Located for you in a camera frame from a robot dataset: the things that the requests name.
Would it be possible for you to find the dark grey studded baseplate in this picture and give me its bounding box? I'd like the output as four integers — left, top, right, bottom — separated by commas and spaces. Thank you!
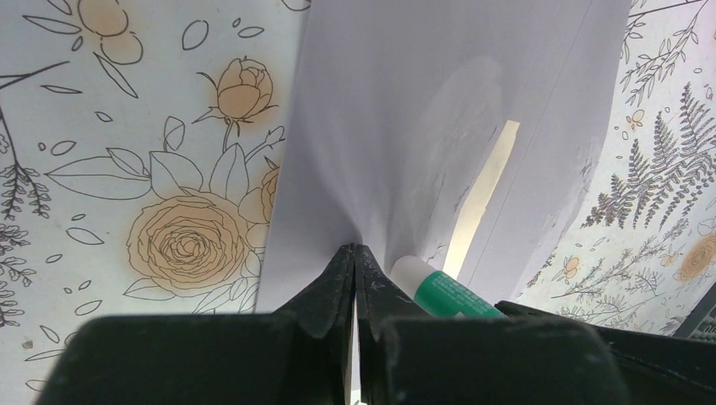
674, 300, 715, 343

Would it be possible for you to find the green white glue stick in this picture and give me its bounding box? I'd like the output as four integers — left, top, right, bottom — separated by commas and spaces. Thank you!
389, 256, 506, 318

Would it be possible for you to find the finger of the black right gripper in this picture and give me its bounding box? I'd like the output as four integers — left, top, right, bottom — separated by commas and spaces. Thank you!
495, 323, 715, 404

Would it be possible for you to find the floral patterned table mat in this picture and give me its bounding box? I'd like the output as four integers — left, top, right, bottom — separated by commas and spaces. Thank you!
1, 1, 715, 404

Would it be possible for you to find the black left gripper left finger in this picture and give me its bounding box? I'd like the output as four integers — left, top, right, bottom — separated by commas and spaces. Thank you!
38, 245, 355, 404

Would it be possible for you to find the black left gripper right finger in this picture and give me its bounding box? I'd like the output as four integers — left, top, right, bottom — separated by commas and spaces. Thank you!
355, 245, 630, 404

